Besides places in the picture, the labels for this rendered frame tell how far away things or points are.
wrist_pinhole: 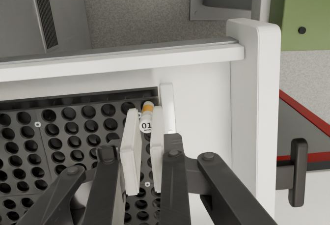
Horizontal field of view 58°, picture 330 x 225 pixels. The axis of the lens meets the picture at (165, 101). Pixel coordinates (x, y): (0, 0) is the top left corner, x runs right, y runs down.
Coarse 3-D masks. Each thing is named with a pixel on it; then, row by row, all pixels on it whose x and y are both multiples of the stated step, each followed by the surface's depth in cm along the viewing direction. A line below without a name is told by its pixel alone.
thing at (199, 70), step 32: (0, 64) 28; (32, 64) 27; (64, 64) 26; (96, 64) 26; (128, 64) 26; (160, 64) 26; (192, 64) 32; (224, 64) 32; (0, 96) 33; (32, 96) 33; (160, 96) 33; (192, 96) 33; (224, 96) 33; (192, 128) 35; (224, 128) 35; (224, 160) 36; (192, 224) 39
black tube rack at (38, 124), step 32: (64, 96) 30; (96, 96) 29; (128, 96) 30; (0, 128) 27; (32, 128) 27; (64, 128) 27; (96, 128) 31; (0, 160) 32; (32, 160) 29; (64, 160) 28; (96, 160) 28; (0, 192) 29; (32, 192) 29; (0, 224) 30; (128, 224) 34
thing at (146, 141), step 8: (144, 136) 28; (144, 144) 28; (144, 152) 28; (144, 160) 29; (152, 176) 30; (152, 184) 29; (152, 192) 30; (152, 200) 30; (152, 208) 30; (152, 216) 31
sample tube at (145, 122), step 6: (150, 102) 27; (144, 108) 25; (150, 108) 25; (144, 114) 24; (150, 114) 24; (144, 120) 23; (150, 120) 23; (144, 126) 23; (150, 126) 23; (144, 132) 23; (150, 132) 23
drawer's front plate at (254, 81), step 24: (240, 24) 27; (264, 24) 24; (264, 48) 23; (240, 72) 28; (264, 72) 23; (240, 96) 29; (264, 96) 24; (240, 120) 30; (264, 120) 25; (240, 144) 31; (264, 144) 25; (240, 168) 32; (264, 168) 26; (264, 192) 27
